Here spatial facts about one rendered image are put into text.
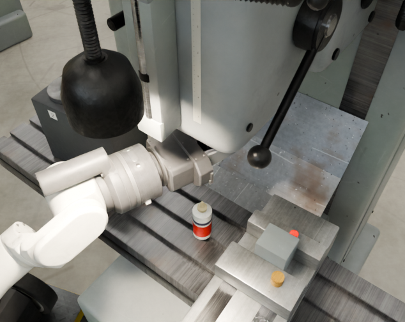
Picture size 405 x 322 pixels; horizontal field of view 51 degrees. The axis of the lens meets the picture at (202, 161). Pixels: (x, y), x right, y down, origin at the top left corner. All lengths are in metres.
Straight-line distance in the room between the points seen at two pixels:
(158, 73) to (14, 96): 2.52
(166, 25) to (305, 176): 0.68
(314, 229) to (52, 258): 0.51
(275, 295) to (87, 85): 0.51
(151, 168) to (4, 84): 2.52
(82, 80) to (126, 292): 0.67
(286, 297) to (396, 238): 1.49
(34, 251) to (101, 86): 0.30
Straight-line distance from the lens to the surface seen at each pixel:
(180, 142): 0.65
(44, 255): 0.60
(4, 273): 0.65
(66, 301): 1.50
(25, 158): 1.15
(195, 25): 0.44
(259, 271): 0.76
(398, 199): 2.36
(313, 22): 0.50
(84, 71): 0.36
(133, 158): 0.61
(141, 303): 0.95
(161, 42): 0.45
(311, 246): 0.81
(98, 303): 0.97
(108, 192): 0.61
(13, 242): 0.62
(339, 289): 0.92
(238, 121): 0.49
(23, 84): 3.03
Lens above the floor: 1.71
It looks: 48 degrees down
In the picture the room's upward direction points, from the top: straight up
